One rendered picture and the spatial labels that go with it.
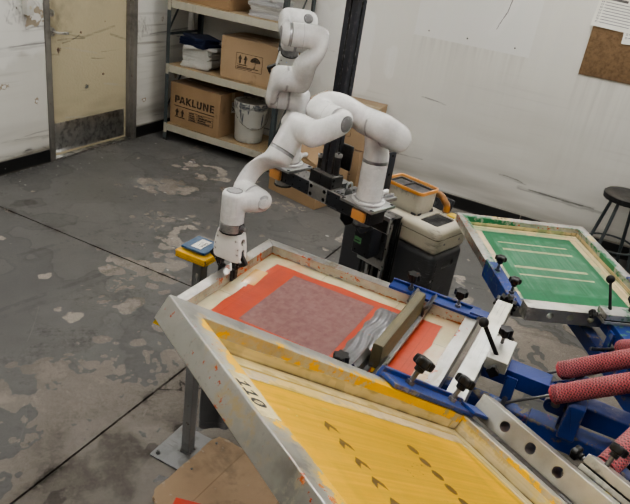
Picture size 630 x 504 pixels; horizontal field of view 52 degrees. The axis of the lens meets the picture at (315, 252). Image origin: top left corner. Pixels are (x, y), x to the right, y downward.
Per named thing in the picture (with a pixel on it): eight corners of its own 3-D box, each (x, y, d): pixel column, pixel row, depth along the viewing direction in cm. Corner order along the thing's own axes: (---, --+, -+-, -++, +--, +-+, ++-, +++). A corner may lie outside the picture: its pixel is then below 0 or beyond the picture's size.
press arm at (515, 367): (480, 375, 175) (485, 361, 172) (485, 365, 179) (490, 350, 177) (544, 401, 168) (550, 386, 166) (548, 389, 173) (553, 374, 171)
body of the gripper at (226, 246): (251, 227, 202) (248, 259, 207) (224, 218, 206) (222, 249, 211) (238, 235, 196) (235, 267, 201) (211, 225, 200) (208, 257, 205)
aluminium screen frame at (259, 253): (163, 315, 186) (163, 304, 184) (268, 247, 234) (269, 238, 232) (417, 428, 158) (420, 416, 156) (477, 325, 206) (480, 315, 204)
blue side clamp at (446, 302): (385, 300, 214) (389, 282, 211) (390, 294, 218) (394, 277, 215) (472, 333, 203) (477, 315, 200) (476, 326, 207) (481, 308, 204)
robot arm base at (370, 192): (370, 190, 249) (378, 152, 242) (396, 202, 241) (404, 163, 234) (344, 197, 238) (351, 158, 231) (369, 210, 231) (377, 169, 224)
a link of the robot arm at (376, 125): (317, 75, 206) (357, 90, 194) (381, 118, 234) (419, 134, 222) (297, 115, 208) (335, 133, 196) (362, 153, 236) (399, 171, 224)
